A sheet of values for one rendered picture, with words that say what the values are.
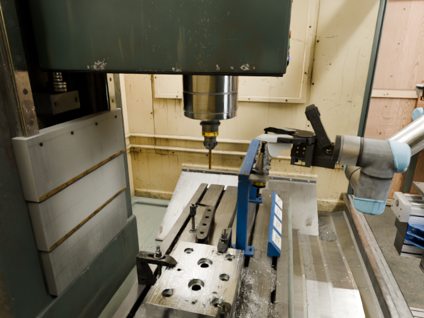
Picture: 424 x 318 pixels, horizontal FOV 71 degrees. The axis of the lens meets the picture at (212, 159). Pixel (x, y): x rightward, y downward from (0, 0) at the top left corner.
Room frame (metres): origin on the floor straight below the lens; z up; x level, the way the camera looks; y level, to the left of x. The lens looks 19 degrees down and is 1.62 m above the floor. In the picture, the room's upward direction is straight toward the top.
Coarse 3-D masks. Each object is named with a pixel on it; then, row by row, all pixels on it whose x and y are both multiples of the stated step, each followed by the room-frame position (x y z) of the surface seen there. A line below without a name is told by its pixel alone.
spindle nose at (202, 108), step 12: (192, 84) 0.80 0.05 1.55; (204, 84) 0.79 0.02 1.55; (216, 84) 0.79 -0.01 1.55; (228, 84) 0.80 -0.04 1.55; (192, 96) 0.80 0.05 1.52; (204, 96) 0.79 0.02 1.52; (216, 96) 0.79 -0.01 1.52; (228, 96) 0.80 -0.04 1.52; (192, 108) 0.80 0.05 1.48; (204, 108) 0.79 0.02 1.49; (216, 108) 0.79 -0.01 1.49; (228, 108) 0.80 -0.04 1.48; (204, 120) 0.79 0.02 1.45; (216, 120) 0.79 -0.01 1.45
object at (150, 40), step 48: (48, 0) 0.83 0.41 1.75; (96, 0) 0.80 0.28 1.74; (144, 0) 0.77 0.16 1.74; (192, 0) 0.75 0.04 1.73; (240, 0) 0.72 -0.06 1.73; (288, 0) 0.70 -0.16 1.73; (48, 48) 0.84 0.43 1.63; (96, 48) 0.81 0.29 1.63; (144, 48) 0.78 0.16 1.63; (192, 48) 0.75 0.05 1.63; (240, 48) 0.72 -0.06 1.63
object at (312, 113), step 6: (306, 108) 0.76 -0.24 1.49; (312, 108) 0.74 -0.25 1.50; (306, 114) 0.75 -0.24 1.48; (312, 114) 0.74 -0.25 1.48; (318, 114) 0.74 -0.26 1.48; (312, 120) 0.74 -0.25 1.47; (318, 120) 0.73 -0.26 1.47; (312, 126) 0.74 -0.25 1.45; (318, 126) 0.73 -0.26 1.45; (318, 132) 0.73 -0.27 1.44; (324, 132) 0.73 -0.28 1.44; (318, 138) 0.73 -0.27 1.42; (324, 138) 0.73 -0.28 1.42; (324, 144) 0.73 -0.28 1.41; (330, 144) 0.72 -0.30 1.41
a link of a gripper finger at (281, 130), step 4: (268, 128) 0.85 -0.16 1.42; (272, 128) 0.84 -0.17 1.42; (276, 128) 0.83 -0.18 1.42; (280, 128) 0.83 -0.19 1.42; (284, 128) 0.84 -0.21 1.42; (276, 132) 0.83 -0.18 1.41; (280, 132) 0.83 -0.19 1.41; (284, 132) 0.82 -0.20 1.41; (288, 132) 0.81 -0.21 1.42; (292, 132) 0.81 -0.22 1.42
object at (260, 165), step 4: (260, 152) 1.01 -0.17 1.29; (264, 152) 1.01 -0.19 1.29; (260, 156) 1.01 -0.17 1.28; (264, 156) 1.01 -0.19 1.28; (256, 160) 1.02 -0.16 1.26; (260, 160) 1.01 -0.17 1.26; (264, 160) 1.01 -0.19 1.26; (256, 164) 1.02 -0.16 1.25; (260, 164) 1.01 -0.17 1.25; (264, 164) 1.01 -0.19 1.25; (256, 168) 1.01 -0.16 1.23; (260, 168) 1.00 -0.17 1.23; (264, 168) 1.01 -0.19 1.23
